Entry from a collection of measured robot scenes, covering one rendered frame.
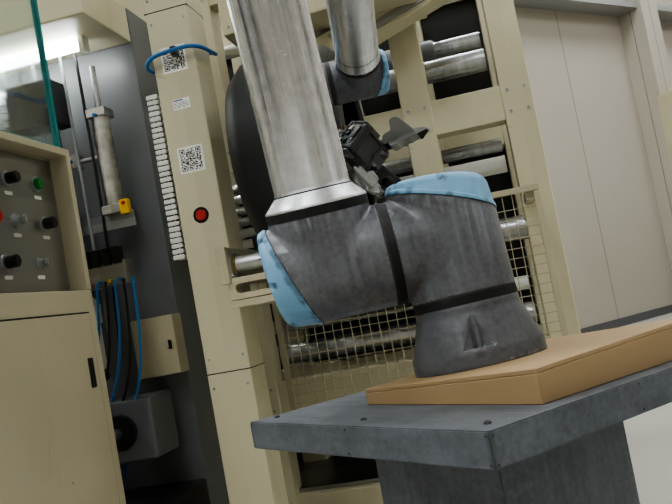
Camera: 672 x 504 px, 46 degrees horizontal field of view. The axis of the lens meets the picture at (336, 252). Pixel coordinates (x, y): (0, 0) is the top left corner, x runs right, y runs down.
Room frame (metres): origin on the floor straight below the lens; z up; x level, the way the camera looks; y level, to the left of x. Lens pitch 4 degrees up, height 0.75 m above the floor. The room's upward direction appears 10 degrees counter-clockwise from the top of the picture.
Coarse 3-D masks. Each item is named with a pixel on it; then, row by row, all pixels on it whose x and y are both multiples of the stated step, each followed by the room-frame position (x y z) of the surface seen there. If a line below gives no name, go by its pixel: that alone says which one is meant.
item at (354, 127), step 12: (348, 132) 1.45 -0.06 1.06; (360, 132) 1.43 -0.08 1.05; (372, 132) 1.44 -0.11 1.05; (348, 144) 1.43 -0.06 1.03; (360, 144) 1.43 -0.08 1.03; (372, 144) 1.45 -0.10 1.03; (348, 156) 1.44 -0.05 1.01; (360, 156) 1.43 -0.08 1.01; (372, 156) 1.45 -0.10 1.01; (384, 156) 1.46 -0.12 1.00; (348, 168) 1.49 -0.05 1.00
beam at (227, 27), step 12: (312, 0) 2.37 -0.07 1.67; (324, 0) 2.36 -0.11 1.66; (384, 0) 2.38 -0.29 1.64; (396, 0) 2.40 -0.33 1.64; (408, 0) 2.42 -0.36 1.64; (228, 12) 2.42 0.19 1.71; (312, 12) 2.38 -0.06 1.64; (324, 12) 2.39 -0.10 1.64; (228, 24) 2.42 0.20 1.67; (312, 24) 2.47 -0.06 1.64; (324, 24) 2.49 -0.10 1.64; (228, 36) 2.44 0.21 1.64
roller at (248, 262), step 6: (258, 252) 2.09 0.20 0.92; (234, 258) 2.11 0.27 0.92; (240, 258) 2.10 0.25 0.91; (246, 258) 2.09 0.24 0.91; (252, 258) 2.09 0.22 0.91; (258, 258) 2.08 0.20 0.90; (234, 264) 2.10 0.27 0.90; (240, 264) 2.09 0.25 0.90; (246, 264) 2.09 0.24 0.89; (252, 264) 2.09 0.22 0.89; (258, 264) 2.09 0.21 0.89; (240, 270) 2.10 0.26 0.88; (246, 270) 2.10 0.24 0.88
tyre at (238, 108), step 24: (240, 72) 2.04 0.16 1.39; (240, 96) 1.98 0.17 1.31; (240, 120) 1.96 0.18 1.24; (336, 120) 1.94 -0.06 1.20; (360, 120) 2.36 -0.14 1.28; (240, 144) 1.95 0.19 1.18; (240, 168) 1.97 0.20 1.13; (264, 168) 1.95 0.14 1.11; (240, 192) 2.01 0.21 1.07; (264, 192) 1.97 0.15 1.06; (264, 216) 2.01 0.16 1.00
